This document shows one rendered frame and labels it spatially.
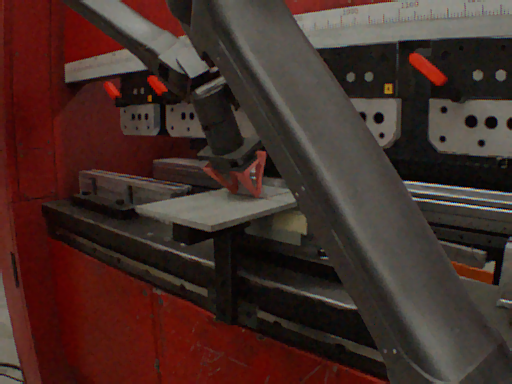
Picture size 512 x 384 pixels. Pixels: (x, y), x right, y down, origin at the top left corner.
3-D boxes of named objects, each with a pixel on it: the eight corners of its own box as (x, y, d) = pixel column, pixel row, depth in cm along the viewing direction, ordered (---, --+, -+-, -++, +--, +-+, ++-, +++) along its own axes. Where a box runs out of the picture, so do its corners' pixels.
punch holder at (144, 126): (120, 134, 109) (119, 73, 106) (146, 133, 115) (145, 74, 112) (153, 135, 99) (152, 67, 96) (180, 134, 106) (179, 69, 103)
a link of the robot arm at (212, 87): (181, 91, 65) (196, 94, 61) (216, 73, 68) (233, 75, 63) (196, 128, 69) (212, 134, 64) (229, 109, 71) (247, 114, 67)
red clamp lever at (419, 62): (411, 49, 54) (464, 94, 50) (420, 53, 57) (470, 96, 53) (403, 59, 55) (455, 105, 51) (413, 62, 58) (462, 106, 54)
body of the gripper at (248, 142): (222, 144, 76) (208, 108, 72) (265, 147, 69) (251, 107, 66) (199, 163, 72) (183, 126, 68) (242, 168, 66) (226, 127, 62)
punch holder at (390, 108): (312, 143, 71) (313, 47, 68) (336, 141, 78) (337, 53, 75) (394, 149, 62) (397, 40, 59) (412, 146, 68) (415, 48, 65)
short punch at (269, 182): (257, 185, 85) (257, 139, 83) (264, 184, 86) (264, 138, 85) (298, 191, 79) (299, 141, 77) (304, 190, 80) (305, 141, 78)
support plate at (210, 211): (135, 212, 67) (134, 206, 67) (241, 189, 87) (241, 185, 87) (210, 232, 56) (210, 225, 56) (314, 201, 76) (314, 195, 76)
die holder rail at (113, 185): (80, 199, 133) (78, 171, 131) (96, 196, 137) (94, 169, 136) (174, 226, 101) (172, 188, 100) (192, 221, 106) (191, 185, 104)
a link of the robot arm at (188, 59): (170, 83, 71) (171, 53, 63) (223, 57, 75) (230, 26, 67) (209, 135, 69) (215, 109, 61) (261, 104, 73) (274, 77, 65)
